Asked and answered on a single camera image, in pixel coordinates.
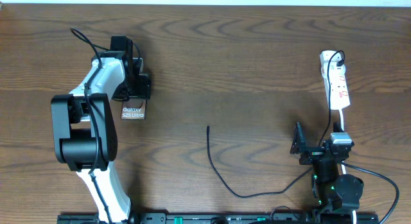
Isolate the Galaxy S25 Ultra smartphone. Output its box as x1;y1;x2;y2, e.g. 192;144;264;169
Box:
121;99;147;120

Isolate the black USB charging cable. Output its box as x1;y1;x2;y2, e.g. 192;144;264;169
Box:
205;50;346;199

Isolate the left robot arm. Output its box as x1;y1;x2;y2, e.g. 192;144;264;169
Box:
51;51;143;223

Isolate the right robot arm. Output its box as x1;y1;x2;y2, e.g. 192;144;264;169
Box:
290;122;364;223

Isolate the white power strip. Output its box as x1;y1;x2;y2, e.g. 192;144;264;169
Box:
320;50;350;110

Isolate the white power strip cord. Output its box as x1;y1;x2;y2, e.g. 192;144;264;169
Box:
338;108;358;224

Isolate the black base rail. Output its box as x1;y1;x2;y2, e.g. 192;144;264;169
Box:
57;211;379;224

